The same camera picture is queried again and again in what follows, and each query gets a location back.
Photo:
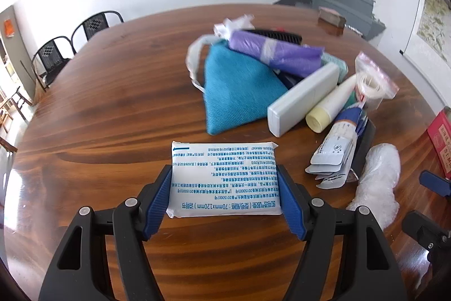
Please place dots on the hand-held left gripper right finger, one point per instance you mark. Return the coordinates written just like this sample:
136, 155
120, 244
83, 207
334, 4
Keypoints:
292, 205

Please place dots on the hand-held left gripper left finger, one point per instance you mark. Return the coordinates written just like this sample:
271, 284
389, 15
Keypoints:
160, 202

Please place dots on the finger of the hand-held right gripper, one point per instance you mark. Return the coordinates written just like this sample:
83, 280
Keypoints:
426, 234
435, 183

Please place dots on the red box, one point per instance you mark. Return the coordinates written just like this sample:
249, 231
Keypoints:
442, 138

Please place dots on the clear plastic bag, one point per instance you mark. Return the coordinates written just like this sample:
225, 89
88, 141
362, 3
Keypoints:
377, 177

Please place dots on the white printed dressing packet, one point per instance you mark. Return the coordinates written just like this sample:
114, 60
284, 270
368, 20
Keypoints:
225, 177

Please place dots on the white plastic bag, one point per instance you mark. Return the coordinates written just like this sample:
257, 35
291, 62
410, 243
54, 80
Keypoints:
193, 56

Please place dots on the purple trash bag roll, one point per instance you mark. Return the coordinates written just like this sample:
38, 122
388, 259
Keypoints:
282, 54

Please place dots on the wooden desktop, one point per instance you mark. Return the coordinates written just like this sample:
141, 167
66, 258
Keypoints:
123, 93

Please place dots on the stack of white sachets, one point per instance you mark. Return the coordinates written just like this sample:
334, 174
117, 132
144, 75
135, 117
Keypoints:
331, 156

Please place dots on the black case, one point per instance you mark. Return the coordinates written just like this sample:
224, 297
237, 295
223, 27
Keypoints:
364, 149

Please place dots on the cream tube with yellow cap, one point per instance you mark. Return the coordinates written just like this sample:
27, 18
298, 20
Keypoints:
324, 114

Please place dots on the white blue orange box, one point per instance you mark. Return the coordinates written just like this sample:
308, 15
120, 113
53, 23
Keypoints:
347, 124

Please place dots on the white rectangular case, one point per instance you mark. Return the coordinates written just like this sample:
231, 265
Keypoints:
299, 100

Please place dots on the clear zip bag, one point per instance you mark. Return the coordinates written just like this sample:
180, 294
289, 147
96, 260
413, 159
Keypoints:
373, 82

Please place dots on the blue cloth pouch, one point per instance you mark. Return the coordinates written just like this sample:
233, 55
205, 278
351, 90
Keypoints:
236, 89

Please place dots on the pale teal printed box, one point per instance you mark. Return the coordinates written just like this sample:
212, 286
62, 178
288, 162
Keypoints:
336, 63

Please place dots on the hanging scroll painting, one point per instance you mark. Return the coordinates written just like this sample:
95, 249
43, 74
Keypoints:
435, 15

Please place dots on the black comb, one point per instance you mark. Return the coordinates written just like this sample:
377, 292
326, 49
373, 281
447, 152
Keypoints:
278, 34

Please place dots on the black metal chair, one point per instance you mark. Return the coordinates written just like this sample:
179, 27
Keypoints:
95, 24
49, 54

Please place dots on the pale cabinet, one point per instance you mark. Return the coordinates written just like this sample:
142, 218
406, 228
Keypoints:
16, 54

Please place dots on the orange sticker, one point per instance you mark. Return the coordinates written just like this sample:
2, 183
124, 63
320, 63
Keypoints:
8, 28

